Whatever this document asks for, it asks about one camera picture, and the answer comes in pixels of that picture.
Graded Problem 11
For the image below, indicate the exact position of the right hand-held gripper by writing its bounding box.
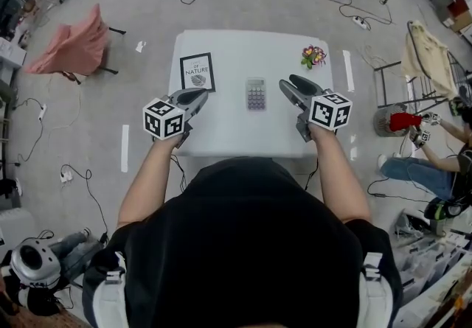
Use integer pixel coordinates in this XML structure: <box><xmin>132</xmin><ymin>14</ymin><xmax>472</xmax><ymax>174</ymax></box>
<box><xmin>279</xmin><ymin>74</ymin><xmax>353</xmax><ymax>142</ymax></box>

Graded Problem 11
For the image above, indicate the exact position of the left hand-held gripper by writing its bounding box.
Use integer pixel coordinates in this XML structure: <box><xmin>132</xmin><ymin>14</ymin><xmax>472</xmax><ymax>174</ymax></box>
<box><xmin>142</xmin><ymin>88</ymin><xmax>209</xmax><ymax>149</ymax></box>

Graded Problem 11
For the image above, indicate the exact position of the grey purple calculator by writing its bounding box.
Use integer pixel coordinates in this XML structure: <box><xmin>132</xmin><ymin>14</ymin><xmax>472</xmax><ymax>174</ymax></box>
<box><xmin>246</xmin><ymin>77</ymin><xmax>267</xmax><ymax>111</ymax></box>

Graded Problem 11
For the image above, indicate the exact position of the person's left forearm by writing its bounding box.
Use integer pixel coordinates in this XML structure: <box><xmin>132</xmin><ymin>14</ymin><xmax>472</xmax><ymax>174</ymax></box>
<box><xmin>117</xmin><ymin>136</ymin><xmax>184</xmax><ymax>230</ymax></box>

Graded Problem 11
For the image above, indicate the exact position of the person's right forearm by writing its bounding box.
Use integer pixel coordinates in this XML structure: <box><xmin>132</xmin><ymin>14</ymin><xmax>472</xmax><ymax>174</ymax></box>
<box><xmin>308</xmin><ymin>123</ymin><xmax>372</xmax><ymax>224</ymax></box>

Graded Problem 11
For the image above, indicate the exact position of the black framed leaf picture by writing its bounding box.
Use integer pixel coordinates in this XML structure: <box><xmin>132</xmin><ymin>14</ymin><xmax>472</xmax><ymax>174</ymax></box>
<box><xmin>179</xmin><ymin>52</ymin><xmax>217</xmax><ymax>94</ymax></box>

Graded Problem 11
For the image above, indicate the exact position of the small potted flower plant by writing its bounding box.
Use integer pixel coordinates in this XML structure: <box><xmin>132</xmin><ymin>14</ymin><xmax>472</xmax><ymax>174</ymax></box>
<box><xmin>300</xmin><ymin>44</ymin><xmax>328</xmax><ymax>70</ymax></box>

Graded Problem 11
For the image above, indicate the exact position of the white floor tape strip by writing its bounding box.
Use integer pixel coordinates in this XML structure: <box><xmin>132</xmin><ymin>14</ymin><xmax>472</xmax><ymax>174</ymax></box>
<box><xmin>342</xmin><ymin>49</ymin><xmax>355</xmax><ymax>93</ymax></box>
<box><xmin>120</xmin><ymin>124</ymin><xmax>131</xmax><ymax>173</ymax></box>

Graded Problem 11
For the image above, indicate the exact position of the grey mesh basket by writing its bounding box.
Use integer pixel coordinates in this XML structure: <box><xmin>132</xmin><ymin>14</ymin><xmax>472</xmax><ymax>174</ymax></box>
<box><xmin>372</xmin><ymin>102</ymin><xmax>406</xmax><ymax>138</ymax></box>

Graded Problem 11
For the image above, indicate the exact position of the red cloth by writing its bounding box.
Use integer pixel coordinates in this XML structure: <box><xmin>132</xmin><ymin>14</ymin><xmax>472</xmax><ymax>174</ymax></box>
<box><xmin>389</xmin><ymin>112</ymin><xmax>423</xmax><ymax>132</ymax></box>

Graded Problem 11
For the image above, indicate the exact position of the pink cloth covered chair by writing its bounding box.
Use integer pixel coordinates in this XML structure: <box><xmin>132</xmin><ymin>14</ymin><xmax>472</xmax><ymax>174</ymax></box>
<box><xmin>24</xmin><ymin>3</ymin><xmax>127</xmax><ymax>85</ymax></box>

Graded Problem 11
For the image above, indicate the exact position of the beige cloth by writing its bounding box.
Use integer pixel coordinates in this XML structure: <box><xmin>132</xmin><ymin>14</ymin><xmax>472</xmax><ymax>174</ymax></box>
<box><xmin>400</xmin><ymin>20</ymin><xmax>458</xmax><ymax>101</ymax></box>

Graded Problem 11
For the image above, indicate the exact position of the person's black shirt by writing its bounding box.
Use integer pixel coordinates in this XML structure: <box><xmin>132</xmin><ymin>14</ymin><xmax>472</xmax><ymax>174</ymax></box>
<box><xmin>81</xmin><ymin>156</ymin><xmax>403</xmax><ymax>328</ymax></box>

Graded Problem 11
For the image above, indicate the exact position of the black metal rack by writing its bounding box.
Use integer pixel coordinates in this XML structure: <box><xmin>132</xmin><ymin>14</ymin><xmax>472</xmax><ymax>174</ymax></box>
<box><xmin>374</xmin><ymin>20</ymin><xmax>472</xmax><ymax>114</ymax></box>

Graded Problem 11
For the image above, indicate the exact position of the brown cardboard box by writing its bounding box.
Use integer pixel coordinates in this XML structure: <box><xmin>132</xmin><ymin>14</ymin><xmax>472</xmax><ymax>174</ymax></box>
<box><xmin>451</xmin><ymin>11</ymin><xmax>472</xmax><ymax>33</ymax></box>

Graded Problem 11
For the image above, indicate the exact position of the red cardboard box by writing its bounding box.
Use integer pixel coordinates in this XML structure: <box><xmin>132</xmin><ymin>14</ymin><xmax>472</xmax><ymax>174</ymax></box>
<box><xmin>447</xmin><ymin>0</ymin><xmax>471</xmax><ymax>20</ymax></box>

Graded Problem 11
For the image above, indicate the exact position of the black green device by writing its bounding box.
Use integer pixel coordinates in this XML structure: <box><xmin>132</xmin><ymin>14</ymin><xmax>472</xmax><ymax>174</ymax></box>
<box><xmin>423</xmin><ymin>195</ymin><xmax>472</xmax><ymax>220</ymax></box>

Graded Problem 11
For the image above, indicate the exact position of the white cardboard box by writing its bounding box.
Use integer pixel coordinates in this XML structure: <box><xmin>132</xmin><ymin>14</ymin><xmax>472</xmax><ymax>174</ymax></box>
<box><xmin>0</xmin><ymin>38</ymin><xmax>27</xmax><ymax>69</ymax></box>

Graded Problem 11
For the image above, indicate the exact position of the row of clear storage bins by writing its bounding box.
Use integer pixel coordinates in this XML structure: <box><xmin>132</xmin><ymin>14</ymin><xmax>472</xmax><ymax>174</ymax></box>
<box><xmin>398</xmin><ymin>237</ymin><xmax>465</xmax><ymax>305</ymax></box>

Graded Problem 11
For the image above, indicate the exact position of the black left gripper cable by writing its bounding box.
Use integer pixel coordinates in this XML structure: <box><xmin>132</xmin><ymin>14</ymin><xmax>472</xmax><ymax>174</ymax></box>
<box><xmin>169</xmin><ymin>154</ymin><xmax>188</xmax><ymax>194</ymax></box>

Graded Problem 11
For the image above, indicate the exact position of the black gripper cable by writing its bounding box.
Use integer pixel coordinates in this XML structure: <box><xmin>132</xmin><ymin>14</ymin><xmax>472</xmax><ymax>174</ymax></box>
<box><xmin>303</xmin><ymin>158</ymin><xmax>319</xmax><ymax>192</ymax></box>
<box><xmin>169</xmin><ymin>154</ymin><xmax>188</xmax><ymax>194</ymax></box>

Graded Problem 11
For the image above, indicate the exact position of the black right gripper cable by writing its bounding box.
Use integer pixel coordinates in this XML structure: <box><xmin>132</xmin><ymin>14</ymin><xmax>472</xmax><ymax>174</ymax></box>
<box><xmin>303</xmin><ymin>158</ymin><xmax>319</xmax><ymax>192</ymax></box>

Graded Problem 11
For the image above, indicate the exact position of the black cable with adapter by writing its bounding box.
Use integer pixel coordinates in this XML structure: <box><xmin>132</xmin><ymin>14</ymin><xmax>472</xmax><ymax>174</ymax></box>
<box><xmin>367</xmin><ymin>177</ymin><xmax>440</xmax><ymax>204</ymax></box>

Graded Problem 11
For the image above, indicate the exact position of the grey floor cable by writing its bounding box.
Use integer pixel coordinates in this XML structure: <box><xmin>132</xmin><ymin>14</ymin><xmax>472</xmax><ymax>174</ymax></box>
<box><xmin>16</xmin><ymin>97</ymin><xmax>45</xmax><ymax>164</ymax></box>

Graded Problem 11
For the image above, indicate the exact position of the person's white left shoulder strap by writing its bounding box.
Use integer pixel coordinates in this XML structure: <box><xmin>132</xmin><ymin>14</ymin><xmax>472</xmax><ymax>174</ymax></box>
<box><xmin>91</xmin><ymin>251</ymin><xmax>128</xmax><ymax>328</ymax></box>

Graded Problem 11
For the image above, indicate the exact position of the person's white shoulder strap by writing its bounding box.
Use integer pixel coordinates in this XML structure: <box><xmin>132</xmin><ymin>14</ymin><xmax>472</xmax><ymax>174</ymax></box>
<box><xmin>359</xmin><ymin>252</ymin><xmax>394</xmax><ymax>328</ymax></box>
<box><xmin>91</xmin><ymin>251</ymin><xmax>128</xmax><ymax>328</ymax></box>

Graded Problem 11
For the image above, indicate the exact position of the person's white right shoulder strap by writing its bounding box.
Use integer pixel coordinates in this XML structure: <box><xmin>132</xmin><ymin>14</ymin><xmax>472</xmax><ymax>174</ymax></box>
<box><xmin>359</xmin><ymin>252</ymin><xmax>394</xmax><ymax>328</ymax></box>

